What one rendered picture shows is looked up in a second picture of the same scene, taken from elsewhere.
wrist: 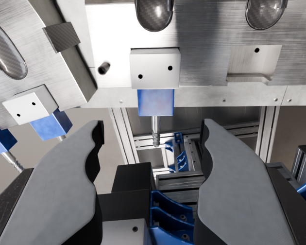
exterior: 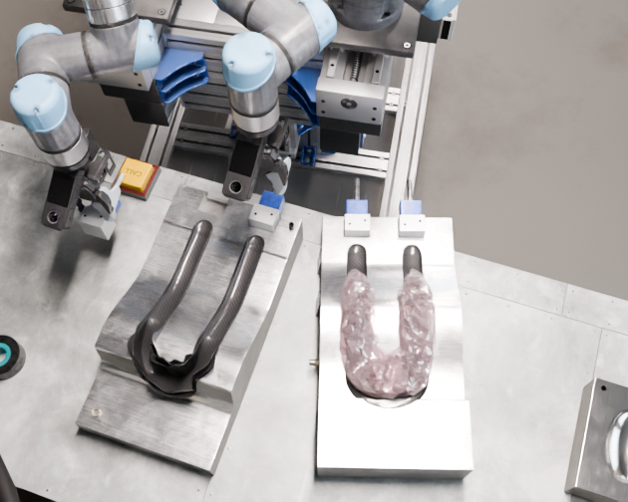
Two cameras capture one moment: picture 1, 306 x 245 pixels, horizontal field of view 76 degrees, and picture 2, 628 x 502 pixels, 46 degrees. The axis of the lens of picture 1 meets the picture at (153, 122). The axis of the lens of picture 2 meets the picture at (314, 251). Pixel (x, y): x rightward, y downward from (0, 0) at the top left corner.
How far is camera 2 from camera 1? 124 cm
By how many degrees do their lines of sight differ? 12
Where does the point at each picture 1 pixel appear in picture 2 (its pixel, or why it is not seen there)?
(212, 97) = not seen: hidden behind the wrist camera
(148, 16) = (259, 243)
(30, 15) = (325, 270)
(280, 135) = not seen: hidden behind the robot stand
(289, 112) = (112, 142)
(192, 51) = (242, 221)
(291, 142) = not seen: hidden behind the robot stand
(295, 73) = (191, 193)
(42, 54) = (333, 252)
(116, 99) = (312, 217)
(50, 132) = (357, 203)
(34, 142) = (614, 225)
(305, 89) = (170, 181)
